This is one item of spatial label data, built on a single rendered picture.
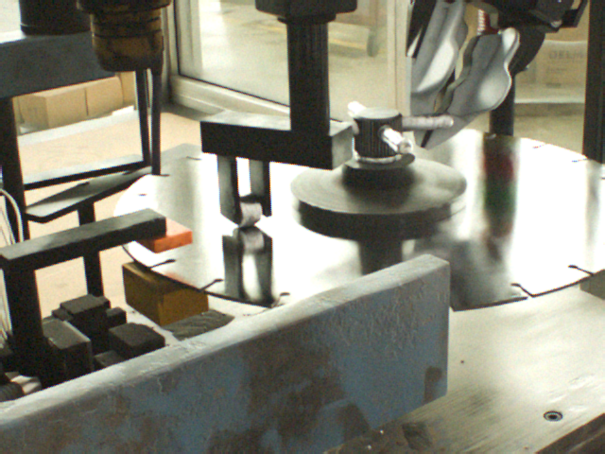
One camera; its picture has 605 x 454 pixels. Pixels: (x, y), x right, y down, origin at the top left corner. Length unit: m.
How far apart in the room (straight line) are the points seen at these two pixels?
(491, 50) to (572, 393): 0.22
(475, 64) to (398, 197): 0.11
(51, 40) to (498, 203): 0.32
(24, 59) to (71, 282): 0.38
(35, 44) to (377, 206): 0.27
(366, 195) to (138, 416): 0.30
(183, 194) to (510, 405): 0.24
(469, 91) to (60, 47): 0.28
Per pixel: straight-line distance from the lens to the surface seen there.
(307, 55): 0.55
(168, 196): 0.67
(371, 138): 0.62
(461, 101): 0.66
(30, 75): 0.73
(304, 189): 0.63
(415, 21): 0.66
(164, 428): 0.37
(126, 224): 0.54
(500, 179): 0.68
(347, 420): 0.42
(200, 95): 1.67
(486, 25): 0.90
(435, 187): 0.63
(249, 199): 0.60
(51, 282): 1.06
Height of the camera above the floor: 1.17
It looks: 21 degrees down
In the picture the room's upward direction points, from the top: 2 degrees counter-clockwise
